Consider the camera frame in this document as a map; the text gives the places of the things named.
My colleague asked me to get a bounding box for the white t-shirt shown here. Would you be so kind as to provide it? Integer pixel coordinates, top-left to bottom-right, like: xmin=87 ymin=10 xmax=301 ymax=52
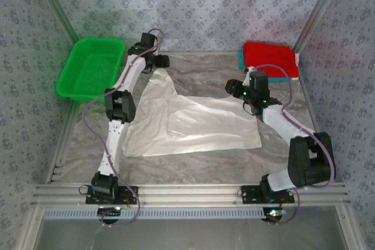
xmin=121 ymin=68 xmax=263 ymax=157

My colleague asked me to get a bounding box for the teal folded t-shirt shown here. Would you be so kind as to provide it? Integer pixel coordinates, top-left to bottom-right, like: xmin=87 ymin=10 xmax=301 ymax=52
xmin=237 ymin=48 xmax=291 ymax=83

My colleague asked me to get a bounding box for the red folded t-shirt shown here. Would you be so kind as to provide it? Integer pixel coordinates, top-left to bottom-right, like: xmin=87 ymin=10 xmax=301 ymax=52
xmin=242 ymin=41 xmax=299 ymax=78

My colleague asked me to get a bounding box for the green plastic basket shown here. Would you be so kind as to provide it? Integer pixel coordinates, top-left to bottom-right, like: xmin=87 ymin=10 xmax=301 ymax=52
xmin=55 ymin=37 xmax=127 ymax=103

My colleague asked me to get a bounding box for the black controller board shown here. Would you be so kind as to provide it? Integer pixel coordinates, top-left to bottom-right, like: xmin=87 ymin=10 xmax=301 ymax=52
xmin=262 ymin=207 xmax=287 ymax=223
xmin=97 ymin=206 xmax=124 ymax=221

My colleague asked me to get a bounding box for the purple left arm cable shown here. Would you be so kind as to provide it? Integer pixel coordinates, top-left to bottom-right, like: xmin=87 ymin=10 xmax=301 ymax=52
xmin=81 ymin=28 xmax=165 ymax=160

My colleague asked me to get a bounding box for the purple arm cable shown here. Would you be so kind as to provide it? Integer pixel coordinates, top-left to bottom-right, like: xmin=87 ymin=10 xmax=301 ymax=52
xmin=81 ymin=28 xmax=165 ymax=160
xmin=247 ymin=64 xmax=336 ymax=195

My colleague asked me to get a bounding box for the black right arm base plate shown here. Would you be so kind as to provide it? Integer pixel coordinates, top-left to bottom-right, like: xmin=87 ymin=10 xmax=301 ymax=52
xmin=240 ymin=185 xmax=295 ymax=205

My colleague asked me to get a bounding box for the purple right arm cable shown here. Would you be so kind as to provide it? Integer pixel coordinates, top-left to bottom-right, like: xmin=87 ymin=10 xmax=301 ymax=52
xmin=247 ymin=64 xmax=336 ymax=195

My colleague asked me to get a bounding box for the aluminium frame post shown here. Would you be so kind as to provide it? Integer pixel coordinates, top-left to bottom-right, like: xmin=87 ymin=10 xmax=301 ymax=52
xmin=292 ymin=0 xmax=349 ymax=53
xmin=30 ymin=0 xmax=81 ymax=46

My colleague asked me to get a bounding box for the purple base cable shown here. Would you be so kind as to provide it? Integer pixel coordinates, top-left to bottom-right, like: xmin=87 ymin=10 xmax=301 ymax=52
xmin=99 ymin=196 xmax=142 ymax=228
xmin=268 ymin=191 xmax=302 ymax=227

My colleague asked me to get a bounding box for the aluminium frame rail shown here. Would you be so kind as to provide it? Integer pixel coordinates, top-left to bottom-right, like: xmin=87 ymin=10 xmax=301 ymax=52
xmin=30 ymin=184 xmax=351 ymax=207

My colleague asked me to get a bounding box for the grey slotted cable duct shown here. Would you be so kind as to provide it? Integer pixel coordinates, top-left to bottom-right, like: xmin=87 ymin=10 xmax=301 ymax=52
xmin=43 ymin=206 xmax=289 ymax=221

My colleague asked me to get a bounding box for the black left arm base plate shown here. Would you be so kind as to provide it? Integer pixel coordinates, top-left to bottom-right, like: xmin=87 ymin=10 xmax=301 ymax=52
xmin=85 ymin=185 xmax=139 ymax=205

